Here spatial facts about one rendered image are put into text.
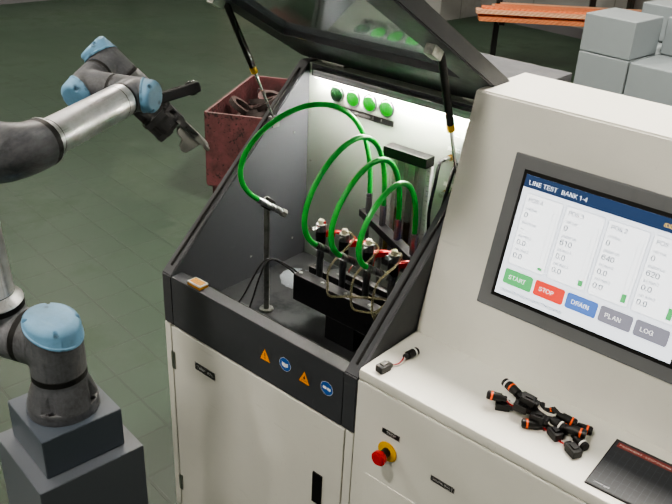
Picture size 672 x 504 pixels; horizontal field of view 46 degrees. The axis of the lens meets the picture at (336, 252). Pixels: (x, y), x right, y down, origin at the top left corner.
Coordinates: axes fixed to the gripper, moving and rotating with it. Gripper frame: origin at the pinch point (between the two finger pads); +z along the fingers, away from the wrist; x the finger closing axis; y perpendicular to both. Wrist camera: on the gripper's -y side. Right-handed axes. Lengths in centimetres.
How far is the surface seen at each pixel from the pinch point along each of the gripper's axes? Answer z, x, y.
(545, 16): 226, -552, -304
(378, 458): 69, 47, 22
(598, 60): 180, -276, -205
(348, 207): 47, -27, -15
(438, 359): 66, 40, -3
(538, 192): 50, 48, -43
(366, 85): 21.1, -12.1, -41.1
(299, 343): 45, 24, 18
